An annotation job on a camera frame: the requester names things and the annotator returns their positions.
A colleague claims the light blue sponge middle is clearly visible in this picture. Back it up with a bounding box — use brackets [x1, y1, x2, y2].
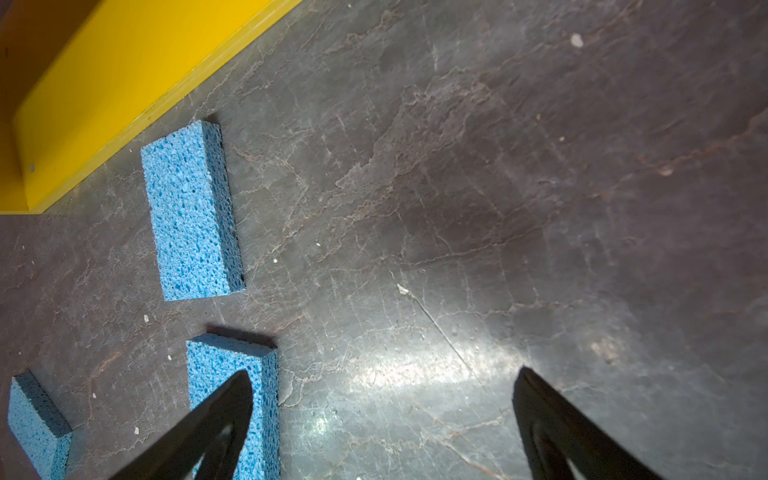
[186, 333, 280, 479]

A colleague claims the light blue sponge upper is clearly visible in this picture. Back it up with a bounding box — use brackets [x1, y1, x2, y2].
[141, 120, 245, 301]

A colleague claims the light blue sponge left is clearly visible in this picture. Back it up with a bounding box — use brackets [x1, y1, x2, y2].
[7, 371, 73, 480]

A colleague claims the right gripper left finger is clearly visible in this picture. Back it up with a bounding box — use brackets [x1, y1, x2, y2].
[113, 370, 253, 479]

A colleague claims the light blue sponge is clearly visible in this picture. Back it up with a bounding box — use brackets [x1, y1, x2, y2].
[186, 333, 280, 479]
[7, 371, 73, 480]
[141, 120, 245, 301]

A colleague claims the yellow wooden shelf unit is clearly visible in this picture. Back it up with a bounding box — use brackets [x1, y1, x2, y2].
[1, 1, 293, 215]

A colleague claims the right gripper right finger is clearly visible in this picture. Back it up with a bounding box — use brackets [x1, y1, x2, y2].
[512, 366, 659, 479]

